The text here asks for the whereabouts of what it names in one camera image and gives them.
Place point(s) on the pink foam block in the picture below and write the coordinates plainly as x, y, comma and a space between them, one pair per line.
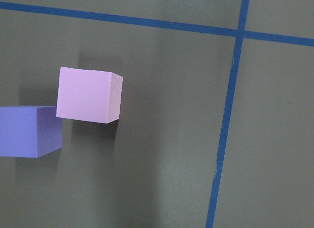
89, 95

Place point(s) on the purple foam block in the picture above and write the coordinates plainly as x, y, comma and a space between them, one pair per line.
29, 131

